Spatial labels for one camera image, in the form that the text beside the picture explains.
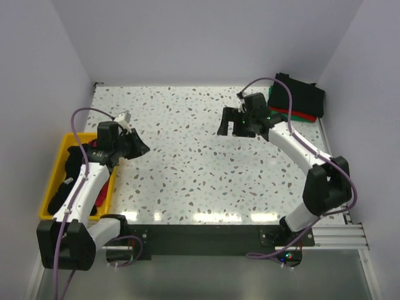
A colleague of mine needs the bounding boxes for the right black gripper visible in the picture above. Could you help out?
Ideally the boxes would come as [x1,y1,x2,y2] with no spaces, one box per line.
[217,107,255,138]

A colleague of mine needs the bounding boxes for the black t shirt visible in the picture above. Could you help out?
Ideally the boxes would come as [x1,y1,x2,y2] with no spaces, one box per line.
[267,72,326,118]

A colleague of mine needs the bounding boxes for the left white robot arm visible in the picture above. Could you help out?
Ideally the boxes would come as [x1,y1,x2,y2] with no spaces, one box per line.
[36,119,149,271]

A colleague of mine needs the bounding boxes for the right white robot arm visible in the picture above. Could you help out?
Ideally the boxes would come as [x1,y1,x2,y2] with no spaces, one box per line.
[217,93,356,246]

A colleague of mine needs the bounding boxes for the folded green t shirt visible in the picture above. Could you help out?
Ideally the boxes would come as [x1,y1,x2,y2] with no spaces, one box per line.
[268,86,317,123]

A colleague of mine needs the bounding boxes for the black clothes in bin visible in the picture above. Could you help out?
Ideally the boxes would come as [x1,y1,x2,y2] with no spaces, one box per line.
[47,146,83,215]

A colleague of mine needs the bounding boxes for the folded red t shirt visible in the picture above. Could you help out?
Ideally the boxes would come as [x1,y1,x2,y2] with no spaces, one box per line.
[270,107,317,123]

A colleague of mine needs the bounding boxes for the yellow plastic bin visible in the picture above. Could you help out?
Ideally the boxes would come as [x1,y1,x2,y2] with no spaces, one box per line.
[39,132,118,221]

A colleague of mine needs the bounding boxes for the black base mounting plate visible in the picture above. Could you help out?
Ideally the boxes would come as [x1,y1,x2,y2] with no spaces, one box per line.
[93,224,316,268]

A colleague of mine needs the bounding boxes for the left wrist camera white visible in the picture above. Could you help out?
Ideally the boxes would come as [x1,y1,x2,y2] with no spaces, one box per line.
[114,111,131,131]

